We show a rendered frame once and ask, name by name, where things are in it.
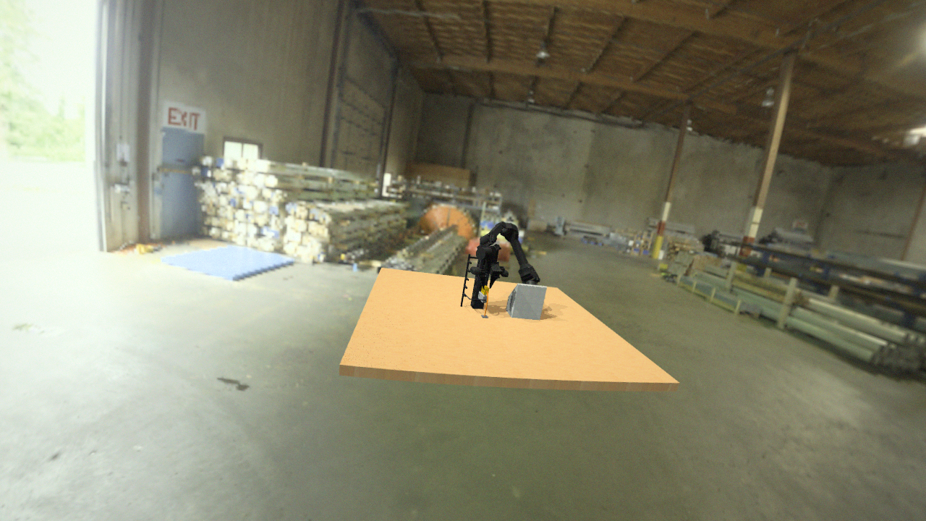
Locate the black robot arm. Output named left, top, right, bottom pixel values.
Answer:
left=476, top=221, right=540, bottom=286

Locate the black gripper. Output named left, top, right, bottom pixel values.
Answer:
left=470, top=259, right=509, bottom=289

